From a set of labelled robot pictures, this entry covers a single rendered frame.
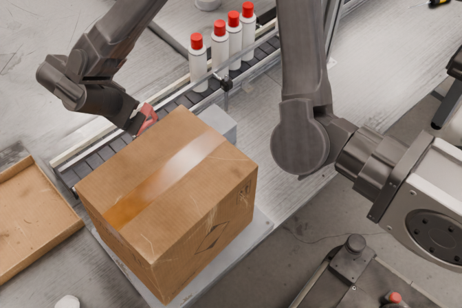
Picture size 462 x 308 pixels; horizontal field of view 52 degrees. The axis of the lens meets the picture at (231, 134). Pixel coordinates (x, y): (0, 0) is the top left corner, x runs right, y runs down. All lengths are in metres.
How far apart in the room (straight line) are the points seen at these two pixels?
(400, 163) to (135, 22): 0.46
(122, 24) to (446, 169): 0.52
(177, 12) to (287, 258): 1.12
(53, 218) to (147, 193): 0.41
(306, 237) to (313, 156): 1.58
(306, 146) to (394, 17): 1.29
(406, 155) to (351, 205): 1.71
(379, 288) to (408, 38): 0.90
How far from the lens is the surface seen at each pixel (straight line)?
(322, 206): 2.25
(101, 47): 0.82
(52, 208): 1.35
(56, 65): 0.92
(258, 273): 2.09
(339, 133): 0.61
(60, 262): 1.28
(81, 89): 0.87
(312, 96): 0.63
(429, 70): 1.70
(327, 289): 1.85
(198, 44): 1.30
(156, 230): 0.94
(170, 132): 1.05
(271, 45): 1.58
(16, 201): 1.39
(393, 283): 1.92
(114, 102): 0.92
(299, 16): 0.64
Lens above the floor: 1.97
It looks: 54 degrees down
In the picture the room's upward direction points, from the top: 1 degrees clockwise
